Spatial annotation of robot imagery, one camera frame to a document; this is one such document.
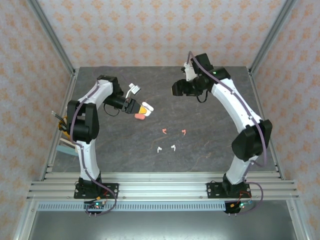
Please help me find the aluminium frame post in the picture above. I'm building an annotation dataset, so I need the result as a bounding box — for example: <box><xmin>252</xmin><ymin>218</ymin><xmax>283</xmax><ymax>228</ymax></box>
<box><xmin>26</xmin><ymin>0</ymin><xmax>77</xmax><ymax>76</ymax></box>
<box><xmin>248</xmin><ymin>0</ymin><xmax>300</xmax><ymax>76</ymax></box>

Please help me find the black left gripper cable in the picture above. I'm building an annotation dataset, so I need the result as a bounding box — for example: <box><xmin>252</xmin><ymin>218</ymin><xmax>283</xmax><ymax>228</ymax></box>
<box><xmin>103</xmin><ymin>102</ymin><xmax>120</xmax><ymax>117</ymax></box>

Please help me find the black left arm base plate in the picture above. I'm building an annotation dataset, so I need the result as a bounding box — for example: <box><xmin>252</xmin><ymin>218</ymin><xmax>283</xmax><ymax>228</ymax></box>
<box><xmin>73</xmin><ymin>182</ymin><xmax>120</xmax><ymax>200</ymax></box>

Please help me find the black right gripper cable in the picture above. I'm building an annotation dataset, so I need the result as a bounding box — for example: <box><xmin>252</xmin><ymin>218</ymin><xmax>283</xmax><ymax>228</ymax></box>
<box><xmin>196</xmin><ymin>88</ymin><xmax>210</xmax><ymax>104</ymax></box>

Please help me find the white earbud charging case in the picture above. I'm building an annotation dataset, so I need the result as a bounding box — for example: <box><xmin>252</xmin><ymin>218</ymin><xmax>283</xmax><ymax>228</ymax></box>
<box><xmin>142</xmin><ymin>101</ymin><xmax>155</xmax><ymax>117</ymax></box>

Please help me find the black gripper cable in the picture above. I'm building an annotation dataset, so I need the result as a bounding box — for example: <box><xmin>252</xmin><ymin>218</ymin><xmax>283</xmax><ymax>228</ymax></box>
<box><xmin>103</xmin><ymin>102</ymin><xmax>120</xmax><ymax>117</ymax></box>
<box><xmin>196</xmin><ymin>88</ymin><xmax>210</xmax><ymax>104</ymax></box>

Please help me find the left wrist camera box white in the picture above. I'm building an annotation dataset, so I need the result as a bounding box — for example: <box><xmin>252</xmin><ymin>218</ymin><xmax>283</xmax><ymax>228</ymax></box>
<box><xmin>125</xmin><ymin>83</ymin><xmax>141</xmax><ymax>100</ymax></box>

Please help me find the grey slotted cable duct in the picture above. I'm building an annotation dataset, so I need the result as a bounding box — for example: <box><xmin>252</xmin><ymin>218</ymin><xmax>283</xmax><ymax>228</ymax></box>
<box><xmin>36</xmin><ymin>202</ymin><xmax>227</xmax><ymax>212</ymax></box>

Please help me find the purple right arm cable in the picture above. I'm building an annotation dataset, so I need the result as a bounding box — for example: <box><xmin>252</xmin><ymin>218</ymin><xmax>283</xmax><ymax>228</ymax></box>
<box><xmin>187</xmin><ymin>50</ymin><xmax>268</xmax><ymax>216</ymax></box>

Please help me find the wooden block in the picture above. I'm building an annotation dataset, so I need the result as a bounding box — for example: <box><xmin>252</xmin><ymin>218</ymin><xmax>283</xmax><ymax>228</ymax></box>
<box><xmin>59</xmin><ymin>138</ymin><xmax>76</xmax><ymax>151</ymax></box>

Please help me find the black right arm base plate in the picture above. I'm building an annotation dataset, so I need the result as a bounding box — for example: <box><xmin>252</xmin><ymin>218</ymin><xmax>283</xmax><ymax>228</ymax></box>
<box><xmin>206</xmin><ymin>182</ymin><xmax>251</xmax><ymax>200</ymax></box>

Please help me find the aluminium table side rail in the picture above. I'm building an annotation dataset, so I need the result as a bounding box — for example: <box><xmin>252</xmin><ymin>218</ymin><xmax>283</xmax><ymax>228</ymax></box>
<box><xmin>38</xmin><ymin>69</ymin><xmax>80</xmax><ymax>182</ymax></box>
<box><xmin>247</xmin><ymin>67</ymin><xmax>287</xmax><ymax>181</ymax></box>

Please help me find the yellow pen holder cup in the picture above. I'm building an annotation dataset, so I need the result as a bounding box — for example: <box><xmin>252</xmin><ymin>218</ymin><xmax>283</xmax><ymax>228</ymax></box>
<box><xmin>57</xmin><ymin>114</ymin><xmax>69</xmax><ymax>133</ymax></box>

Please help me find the grey metal sheet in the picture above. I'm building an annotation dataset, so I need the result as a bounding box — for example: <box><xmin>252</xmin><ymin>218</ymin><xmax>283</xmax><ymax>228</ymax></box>
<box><xmin>26</xmin><ymin>211</ymin><xmax>302</xmax><ymax>240</ymax></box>

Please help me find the aluminium lower frame rail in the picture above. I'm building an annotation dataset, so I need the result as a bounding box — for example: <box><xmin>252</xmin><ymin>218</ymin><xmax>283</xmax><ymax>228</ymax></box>
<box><xmin>286</xmin><ymin>199</ymin><xmax>312</xmax><ymax>240</ymax></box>
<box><xmin>12</xmin><ymin>199</ymin><xmax>38</xmax><ymax>240</ymax></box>

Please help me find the aluminium mounting beam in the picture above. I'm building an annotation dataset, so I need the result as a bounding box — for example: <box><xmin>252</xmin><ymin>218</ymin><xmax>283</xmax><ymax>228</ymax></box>
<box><xmin>26</xmin><ymin>171</ymin><xmax>300</xmax><ymax>201</ymax></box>

